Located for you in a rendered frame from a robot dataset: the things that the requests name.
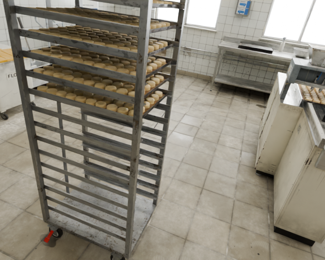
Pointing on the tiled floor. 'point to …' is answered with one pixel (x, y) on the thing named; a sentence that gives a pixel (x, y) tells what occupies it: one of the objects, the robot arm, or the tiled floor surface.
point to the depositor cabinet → (278, 127)
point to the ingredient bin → (4, 79)
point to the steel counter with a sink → (287, 54)
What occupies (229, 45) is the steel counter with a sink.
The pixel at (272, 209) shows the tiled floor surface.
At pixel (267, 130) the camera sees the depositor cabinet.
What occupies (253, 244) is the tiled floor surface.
